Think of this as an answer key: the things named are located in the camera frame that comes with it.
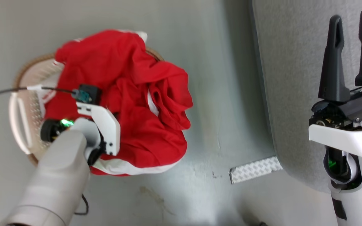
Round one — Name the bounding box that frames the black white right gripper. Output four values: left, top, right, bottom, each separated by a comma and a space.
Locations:
309, 8, 362, 159

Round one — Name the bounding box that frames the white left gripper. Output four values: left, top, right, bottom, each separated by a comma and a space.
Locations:
76, 102, 121, 166

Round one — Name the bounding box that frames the red garment with white trim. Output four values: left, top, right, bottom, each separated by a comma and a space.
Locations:
43, 29, 194, 177

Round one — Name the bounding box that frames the white laundry basket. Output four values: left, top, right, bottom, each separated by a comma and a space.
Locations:
9, 47, 166, 168

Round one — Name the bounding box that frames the grey felt table mat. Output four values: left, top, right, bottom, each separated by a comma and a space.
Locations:
252, 0, 362, 193

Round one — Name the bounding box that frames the white patterned floor strip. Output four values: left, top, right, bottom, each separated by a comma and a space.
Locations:
229, 156, 284, 185

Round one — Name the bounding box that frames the thin black camera cable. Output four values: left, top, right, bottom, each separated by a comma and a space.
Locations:
0, 85, 78, 106

